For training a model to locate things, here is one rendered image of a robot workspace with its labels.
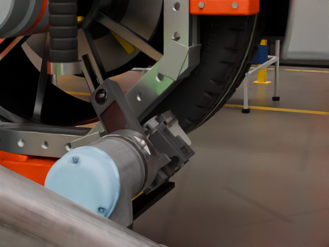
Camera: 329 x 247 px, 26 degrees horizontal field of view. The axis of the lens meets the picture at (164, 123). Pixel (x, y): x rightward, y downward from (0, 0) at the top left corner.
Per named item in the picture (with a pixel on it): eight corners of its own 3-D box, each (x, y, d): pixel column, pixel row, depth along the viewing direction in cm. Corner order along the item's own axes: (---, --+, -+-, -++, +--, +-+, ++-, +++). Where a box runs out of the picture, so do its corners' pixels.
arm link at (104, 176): (40, 234, 85) (34, 153, 83) (86, 205, 97) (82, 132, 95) (113, 240, 82) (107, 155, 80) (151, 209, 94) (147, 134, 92)
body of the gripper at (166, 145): (164, 182, 111) (135, 204, 99) (128, 140, 111) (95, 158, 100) (198, 151, 108) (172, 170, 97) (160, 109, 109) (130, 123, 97)
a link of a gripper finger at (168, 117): (164, 133, 114) (145, 144, 106) (157, 125, 114) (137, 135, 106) (184, 114, 112) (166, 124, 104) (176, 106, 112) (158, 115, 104)
